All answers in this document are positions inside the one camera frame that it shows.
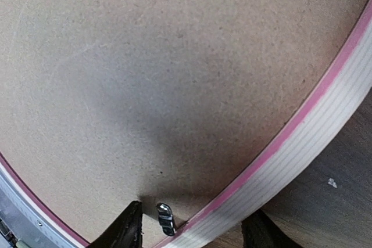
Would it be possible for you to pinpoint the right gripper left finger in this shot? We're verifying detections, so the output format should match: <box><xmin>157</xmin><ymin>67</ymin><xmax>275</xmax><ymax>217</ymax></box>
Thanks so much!
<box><xmin>90</xmin><ymin>201</ymin><xmax>143</xmax><ymax>248</ymax></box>

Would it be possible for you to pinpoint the aluminium front rail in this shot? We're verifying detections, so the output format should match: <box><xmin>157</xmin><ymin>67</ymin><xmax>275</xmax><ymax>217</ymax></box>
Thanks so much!
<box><xmin>1</xmin><ymin>169</ymin><xmax>80</xmax><ymax>247</ymax></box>

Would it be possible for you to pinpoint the brown backing board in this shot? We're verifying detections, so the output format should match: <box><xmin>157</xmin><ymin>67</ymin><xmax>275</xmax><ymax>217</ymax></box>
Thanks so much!
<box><xmin>1</xmin><ymin>0</ymin><xmax>367</xmax><ymax>241</ymax></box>

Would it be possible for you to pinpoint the metal frame retaining clip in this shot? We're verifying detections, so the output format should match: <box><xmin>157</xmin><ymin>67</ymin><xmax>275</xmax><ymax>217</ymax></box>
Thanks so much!
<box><xmin>156</xmin><ymin>203</ymin><xmax>176</xmax><ymax>237</ymax></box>

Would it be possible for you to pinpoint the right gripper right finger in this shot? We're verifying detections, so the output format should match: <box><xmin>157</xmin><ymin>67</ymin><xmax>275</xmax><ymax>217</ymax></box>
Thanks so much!
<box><xmin>241</xmin><ymin>210</ymin><xmax>302</xmax><ymax>248</ymax></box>

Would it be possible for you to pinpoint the wooden picture frame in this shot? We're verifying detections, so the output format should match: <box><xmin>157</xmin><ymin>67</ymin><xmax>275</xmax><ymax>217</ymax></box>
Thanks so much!
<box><xmin>1</xmin><ymin>2</ymin><xmax>371</xmax><ymax>247</ymax></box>

